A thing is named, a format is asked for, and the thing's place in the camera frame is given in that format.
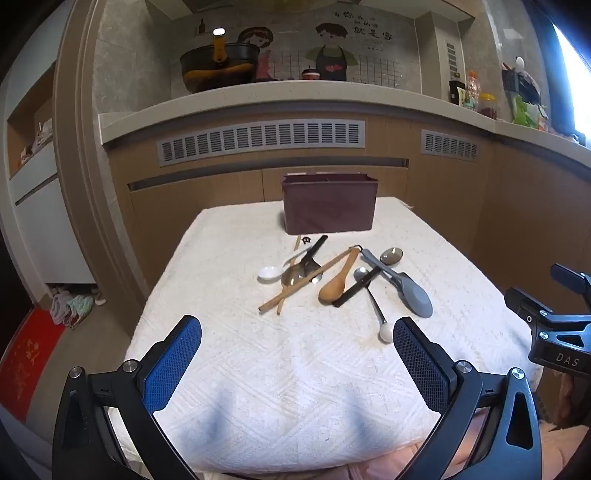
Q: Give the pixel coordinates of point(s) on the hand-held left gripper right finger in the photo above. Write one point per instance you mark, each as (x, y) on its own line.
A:
(418, 357)

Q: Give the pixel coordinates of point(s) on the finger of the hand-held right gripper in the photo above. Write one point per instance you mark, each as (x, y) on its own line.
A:
(526, 304)
(570, 277)

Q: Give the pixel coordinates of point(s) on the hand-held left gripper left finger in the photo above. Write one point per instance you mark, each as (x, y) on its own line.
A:
(178, 355)

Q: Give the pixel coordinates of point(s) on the metal spoon with white knob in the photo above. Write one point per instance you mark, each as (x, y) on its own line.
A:
(376, 311)

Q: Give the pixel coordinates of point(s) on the grey silicone spatula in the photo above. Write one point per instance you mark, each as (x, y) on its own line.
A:
(415, 295)

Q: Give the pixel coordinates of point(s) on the wooden spoon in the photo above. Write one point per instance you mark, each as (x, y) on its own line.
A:
(333, 290)

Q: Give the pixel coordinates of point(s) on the wooden chopstick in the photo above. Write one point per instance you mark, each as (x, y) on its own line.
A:
(282, 301)
(318, 274)

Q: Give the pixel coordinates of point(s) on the white ceramic spoon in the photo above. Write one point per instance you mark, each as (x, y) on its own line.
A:
(269, 273)

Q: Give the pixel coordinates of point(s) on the maroon utensil holder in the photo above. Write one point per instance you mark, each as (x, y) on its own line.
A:
(328, 205)

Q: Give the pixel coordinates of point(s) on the person's right hand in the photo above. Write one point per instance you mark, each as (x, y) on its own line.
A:
(575, 399)

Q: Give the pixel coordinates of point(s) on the white textured towel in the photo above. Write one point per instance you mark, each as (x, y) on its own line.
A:
(286, 392)

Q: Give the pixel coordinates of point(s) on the pile of cloths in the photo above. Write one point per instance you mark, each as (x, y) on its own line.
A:
(74, 307)

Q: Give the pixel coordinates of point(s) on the red floor mat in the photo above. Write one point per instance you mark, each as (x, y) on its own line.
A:
(25, 360)

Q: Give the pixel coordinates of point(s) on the green bag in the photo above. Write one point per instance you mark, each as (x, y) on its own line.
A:
(526, 113)

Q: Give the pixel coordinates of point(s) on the short grey vent grille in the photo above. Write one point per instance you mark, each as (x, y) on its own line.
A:
(450, 145)

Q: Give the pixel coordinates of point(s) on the yellow-lidded jar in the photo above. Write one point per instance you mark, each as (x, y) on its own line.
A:
(487, 107)

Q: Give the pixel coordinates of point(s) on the orange-capped bottle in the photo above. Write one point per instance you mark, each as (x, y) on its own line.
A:
(471, 87)

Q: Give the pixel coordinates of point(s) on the dark packet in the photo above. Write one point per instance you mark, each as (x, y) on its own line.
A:
(457, 93)

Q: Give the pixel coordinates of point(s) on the white shelf unit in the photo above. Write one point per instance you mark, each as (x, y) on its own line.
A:
(37, 184)

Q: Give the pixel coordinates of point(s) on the black and orange pot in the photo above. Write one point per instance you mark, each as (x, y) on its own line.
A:
(219, 62)

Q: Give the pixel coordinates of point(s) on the small red jar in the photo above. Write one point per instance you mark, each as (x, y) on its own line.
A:
(310, 74)

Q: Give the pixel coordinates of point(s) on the cartoon wall poster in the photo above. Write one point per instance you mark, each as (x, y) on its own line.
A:
(330, 44)

